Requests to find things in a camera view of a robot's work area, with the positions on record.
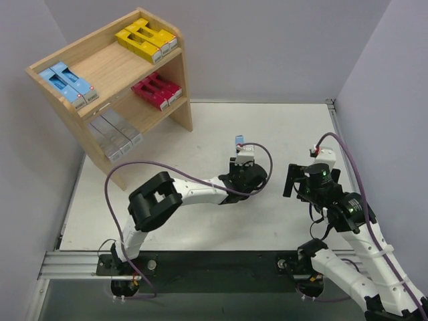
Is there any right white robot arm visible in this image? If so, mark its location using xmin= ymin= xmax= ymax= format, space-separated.
xmin=283 ymin=163 xmax=427 ymax=320

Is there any yellow toothpaste box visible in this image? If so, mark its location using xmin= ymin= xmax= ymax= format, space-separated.
xmin=115 ymin=29 xmax=163 ymax=64
xmin=125 ymin=23 xmax=171 ymax=56
xmin=134 ymin=18 xmax=178 ymax=50

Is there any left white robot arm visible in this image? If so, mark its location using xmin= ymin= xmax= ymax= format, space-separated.
xmin=110 ymin=160 xmax=272 ymax=275

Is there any wooden two-tier shelf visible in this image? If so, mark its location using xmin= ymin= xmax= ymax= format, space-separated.
xmin=25 ymin=7 xmax=193 ymax=174

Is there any purple cable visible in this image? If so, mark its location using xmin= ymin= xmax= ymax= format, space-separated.
xmin=316 ymin=132 xmax=425 ymax=317
xmin=104 ymin=142 xmax=274 ymax=299

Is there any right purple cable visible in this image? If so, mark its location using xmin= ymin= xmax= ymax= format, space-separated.
xmin=316 ymin=132 xmax=425 ymax=317

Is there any aluminium frame rail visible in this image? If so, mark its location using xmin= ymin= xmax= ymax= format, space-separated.
xmin=39 ymin=250 xmax=393 ymax=280

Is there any yellow toothpaste box front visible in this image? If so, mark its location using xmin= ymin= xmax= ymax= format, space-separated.
xmin=134 ymin=18 xmax=178 ymax=50

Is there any blue toothpaste box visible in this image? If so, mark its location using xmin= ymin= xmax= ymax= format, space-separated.
xmin=39 ymin=68 xmax=86 ymax=110
xmin=235 ymin=135 xmax=245 ymax=150
xmin=50 ymin=62 xmax=99 ymax=104

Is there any pink toothpaste box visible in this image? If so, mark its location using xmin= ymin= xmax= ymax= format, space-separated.
xmin=148 ymin=72 xmax=183 ymax=98
xmin=131 ymin=82 xmax=169 ymax=111
xmin=141 ymin=78 xmax=177 ymax=105

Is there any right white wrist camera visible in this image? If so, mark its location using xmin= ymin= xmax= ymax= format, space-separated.
xmin=310 ymin=145 xmax=336 ymax=168

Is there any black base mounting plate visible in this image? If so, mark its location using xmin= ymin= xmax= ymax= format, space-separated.
xmin=95 ymin=251 xmax=325 ymax=295

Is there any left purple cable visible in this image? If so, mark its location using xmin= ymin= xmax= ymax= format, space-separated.
xmin=104 ymin=142 xmax=274 ymax=299

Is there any silver toothpaste box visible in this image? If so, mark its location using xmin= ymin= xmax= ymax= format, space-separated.
xmin=96 ymin=133 xmax=122 ymax=163
xmin=102 ymin=109 xmax=143 ymax=145
xmin=90 ymin=116 xmax=132 ymax=154

